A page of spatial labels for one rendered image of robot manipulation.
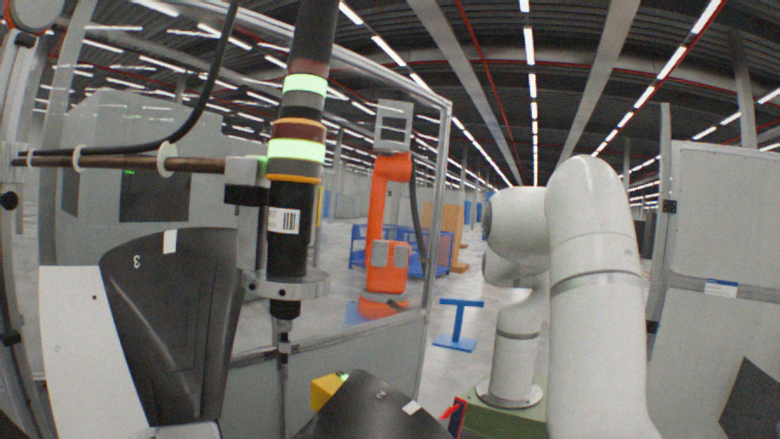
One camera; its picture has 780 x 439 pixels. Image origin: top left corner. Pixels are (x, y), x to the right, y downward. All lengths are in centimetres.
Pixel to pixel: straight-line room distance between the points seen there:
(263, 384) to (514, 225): 100
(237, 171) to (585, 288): 29
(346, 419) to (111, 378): 38
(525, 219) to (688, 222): 155
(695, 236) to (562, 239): 168
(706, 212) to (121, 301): 209
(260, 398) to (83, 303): 79
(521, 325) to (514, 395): 20
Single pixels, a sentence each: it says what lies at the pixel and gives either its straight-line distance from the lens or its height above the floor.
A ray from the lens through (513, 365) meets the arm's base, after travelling 91.
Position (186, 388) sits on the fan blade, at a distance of 38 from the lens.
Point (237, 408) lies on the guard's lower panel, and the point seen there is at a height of 80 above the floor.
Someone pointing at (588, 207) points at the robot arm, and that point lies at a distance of 32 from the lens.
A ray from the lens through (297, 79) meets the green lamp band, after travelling 27.
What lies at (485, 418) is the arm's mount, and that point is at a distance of 95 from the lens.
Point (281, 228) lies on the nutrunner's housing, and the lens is 25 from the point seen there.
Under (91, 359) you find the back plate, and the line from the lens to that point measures 62.
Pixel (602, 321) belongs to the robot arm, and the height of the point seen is 144.
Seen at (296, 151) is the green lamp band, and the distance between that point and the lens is 25.
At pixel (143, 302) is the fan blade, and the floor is 138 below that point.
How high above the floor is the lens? 152
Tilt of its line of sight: 3 degrees down
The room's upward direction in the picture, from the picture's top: 6 degrees clockwise
